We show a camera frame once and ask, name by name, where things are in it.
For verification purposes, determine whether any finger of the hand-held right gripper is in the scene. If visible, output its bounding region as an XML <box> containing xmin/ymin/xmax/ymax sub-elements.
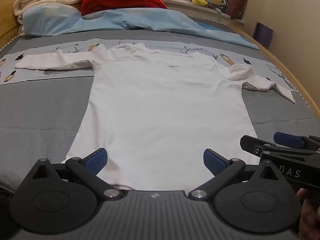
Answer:
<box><xmin>273</xmin><ymin>132</ymin><xmax>320</xmax><ymax>152</ymax></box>
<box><xmin>240</xmin><ymin>135</ymin><xmax>320</xmax><ymax>160</ymax></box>

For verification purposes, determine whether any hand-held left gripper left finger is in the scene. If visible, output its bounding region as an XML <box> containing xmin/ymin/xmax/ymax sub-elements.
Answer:
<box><xmin>24</xmin><ymin>148</ymin><xmax>123</xmax><ymax>200</ymax></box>

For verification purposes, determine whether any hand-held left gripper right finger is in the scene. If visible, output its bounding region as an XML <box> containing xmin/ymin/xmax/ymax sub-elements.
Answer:
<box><xmin>188</xmin><ymin>149</ymin><xmax>286</xmax><ymax>200</ymax></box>

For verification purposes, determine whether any white long-sleeve shirt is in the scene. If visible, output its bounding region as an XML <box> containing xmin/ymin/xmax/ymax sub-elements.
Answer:
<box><xmin>14</xmin><ymin>42</ymin><xmax>296</xmax><ymax>192</ymax></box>

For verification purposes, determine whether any person's right hand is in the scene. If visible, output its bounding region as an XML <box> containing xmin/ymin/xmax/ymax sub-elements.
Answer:
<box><xmin>296</xmin><ymin>188</ymin><xmax>320</xmax><ymax>240</ymax></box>

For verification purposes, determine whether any purple box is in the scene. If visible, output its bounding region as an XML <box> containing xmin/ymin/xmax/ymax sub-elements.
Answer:
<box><xmin>252</xmin><ymin>21</ymin><xmax>274</xmax><ymax>50</ymax></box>

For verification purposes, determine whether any dark red pillow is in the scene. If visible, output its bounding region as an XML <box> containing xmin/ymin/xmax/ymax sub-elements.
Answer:
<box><xmin>226</xmin><ymin>0</ymin><xmax>249</xmax><ymax>20</ymax></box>

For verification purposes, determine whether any light blue blanket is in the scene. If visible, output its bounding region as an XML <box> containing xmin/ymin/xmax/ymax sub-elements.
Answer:
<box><xmin>19</xmin><ymin>5</ymin><xmax>260</xmax><ymax>50</ymax></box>

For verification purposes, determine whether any yellow and blue plush toy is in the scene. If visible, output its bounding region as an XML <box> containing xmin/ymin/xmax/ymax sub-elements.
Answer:
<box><xmin>206</xmin><ymin>0</ymin><xmax>227</xmax><ymax>12</ymax></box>

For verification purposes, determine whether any red blanket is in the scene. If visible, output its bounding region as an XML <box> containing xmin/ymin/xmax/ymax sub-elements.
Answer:
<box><xmin>80</xmin><ymin>0</ymin><xmax>168</xmax><ymax>16</ymax></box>

